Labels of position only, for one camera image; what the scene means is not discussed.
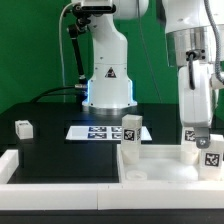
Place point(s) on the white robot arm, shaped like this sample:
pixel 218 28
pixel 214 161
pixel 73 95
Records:
pixel 189 33

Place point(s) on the grey camera on mount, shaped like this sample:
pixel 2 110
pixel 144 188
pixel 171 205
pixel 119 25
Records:
pixel 97 5

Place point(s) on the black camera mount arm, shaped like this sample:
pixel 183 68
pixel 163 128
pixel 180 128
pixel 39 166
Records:
pixel 74 30

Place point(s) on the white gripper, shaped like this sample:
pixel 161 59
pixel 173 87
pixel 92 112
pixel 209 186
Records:
pixel 196 106

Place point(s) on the white square tabletop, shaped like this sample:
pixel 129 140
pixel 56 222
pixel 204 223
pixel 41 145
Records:
pixel 157 163

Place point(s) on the white sheet with tags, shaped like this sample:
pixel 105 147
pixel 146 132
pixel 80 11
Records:
pixel 82 133

